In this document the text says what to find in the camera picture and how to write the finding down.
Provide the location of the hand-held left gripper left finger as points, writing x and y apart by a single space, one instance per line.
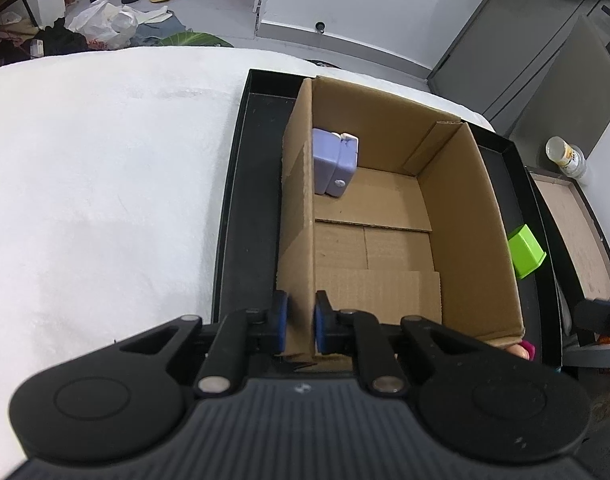
280 321

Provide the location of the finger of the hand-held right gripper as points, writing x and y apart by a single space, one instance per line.
599 317

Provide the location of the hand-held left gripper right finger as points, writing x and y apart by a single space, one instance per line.
319 327

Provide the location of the large black tray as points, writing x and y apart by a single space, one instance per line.
250 185

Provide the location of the brown cardboard box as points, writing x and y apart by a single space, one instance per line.
385 200

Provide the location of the pink toy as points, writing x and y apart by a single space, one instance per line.
525 350

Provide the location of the black tray with brown lining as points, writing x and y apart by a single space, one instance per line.
570 230

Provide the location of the green plastic box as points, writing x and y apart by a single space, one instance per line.
526 252

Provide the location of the white plastic jar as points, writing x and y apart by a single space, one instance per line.
567 157

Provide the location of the purple plastic box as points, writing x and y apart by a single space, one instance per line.
330 162

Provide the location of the grey metal cabinet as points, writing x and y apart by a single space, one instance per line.
535 50

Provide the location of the green leaf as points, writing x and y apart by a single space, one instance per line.
195 40

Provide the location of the blue jeans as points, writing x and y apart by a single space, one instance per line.
160 30

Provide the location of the white panel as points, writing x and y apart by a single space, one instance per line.
360 0

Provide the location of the pile of clothes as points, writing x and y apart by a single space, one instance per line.
147 14

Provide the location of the white plastic bag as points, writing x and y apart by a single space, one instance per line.
100 25

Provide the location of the dark clothes pile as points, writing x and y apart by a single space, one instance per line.
60 40

